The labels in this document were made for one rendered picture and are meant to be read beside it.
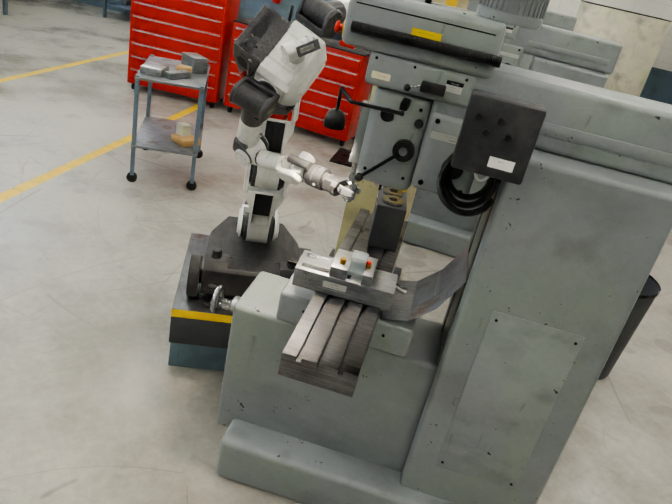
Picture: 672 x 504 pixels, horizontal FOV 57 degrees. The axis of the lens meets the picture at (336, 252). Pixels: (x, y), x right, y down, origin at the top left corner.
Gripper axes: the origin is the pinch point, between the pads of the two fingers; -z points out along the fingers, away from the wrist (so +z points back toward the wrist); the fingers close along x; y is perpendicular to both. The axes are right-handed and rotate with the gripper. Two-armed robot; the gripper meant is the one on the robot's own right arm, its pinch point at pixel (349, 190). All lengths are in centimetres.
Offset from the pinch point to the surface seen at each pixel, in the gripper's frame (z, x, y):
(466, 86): -35, -9, -50
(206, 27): 382, 342, 37
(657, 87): -22, 951, 31
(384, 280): -28.2, -14.2, 20.1
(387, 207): -8.1, 20.1, 8.9
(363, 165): -10.5, -15.5, -16.7
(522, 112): -58, -28, -51
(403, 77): -17, -15, -48
